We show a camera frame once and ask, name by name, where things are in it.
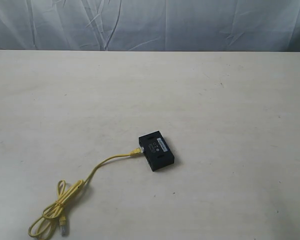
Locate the small black network box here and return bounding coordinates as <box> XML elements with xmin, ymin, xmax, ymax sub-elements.
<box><xmin>138</xmin><ymin>131</ymin><xmax>175</xmax><ymax>172</ymax></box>

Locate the yellow ethernet cable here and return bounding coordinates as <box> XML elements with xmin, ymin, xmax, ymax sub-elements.
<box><xmin>27</xmin><ymin>146</ymin><xmax>145</xmax><ymax>238</ymax></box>

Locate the grey backdrop curtain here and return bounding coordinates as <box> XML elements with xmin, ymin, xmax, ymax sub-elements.
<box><xmin>0</xmin><ymin>0</ymin><xmax>300</xmax><ymax>52</ymax></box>

